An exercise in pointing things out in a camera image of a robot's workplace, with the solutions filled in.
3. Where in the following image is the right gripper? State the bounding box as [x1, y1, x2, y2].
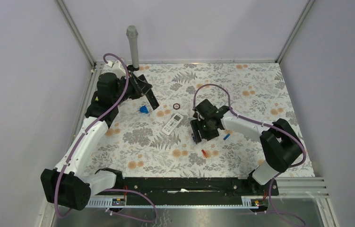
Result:
[190, 117, 219, 145]

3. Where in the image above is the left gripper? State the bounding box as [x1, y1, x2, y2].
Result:
[113, 71, 152, 105]

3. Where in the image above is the black remote control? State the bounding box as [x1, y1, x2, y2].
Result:
[146, 89, 159, 110]

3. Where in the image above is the orange red battery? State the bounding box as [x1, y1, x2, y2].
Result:
[201, 149, 208, 158]

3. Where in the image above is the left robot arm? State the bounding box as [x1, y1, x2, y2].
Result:
[40, 72, 156, 210]

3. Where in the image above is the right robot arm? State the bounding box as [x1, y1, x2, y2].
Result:
[190, 99, 303, 195]

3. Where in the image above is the white AC remote control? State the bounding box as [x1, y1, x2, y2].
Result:
[161, 113, 183, 135]

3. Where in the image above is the blue plastic clip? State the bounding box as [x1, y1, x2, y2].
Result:
[139, 105, 149, 114]

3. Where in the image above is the poker chip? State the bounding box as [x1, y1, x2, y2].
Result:
[173, 103, 181, 110]

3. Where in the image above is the grey microphone on stand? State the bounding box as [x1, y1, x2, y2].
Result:
[126, 25, 139, 71]

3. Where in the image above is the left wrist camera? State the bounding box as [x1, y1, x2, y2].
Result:
[102, 60, 126, 79]

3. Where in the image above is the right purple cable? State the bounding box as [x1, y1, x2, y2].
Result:
[193, 83, 308, 168]

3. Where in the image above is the purple cable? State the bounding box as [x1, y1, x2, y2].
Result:
[53, 53, 130, 219]
[193, 83, 308, 168]

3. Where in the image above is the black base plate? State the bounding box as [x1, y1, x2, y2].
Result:
[91, 177, 268, 207]

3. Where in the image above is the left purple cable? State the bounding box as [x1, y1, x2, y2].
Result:
[53, 53, 130, 219]

